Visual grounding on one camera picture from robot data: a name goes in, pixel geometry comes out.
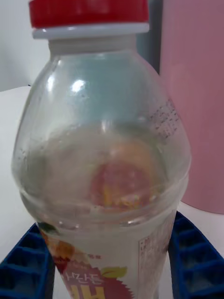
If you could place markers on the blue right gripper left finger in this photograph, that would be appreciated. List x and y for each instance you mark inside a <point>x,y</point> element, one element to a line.
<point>21,264</point>

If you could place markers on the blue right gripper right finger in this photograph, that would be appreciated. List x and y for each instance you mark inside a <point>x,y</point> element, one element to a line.
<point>198,261</point>

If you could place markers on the clear bottle with red cap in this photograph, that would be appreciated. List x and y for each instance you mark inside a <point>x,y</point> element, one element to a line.
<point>102,149</point>

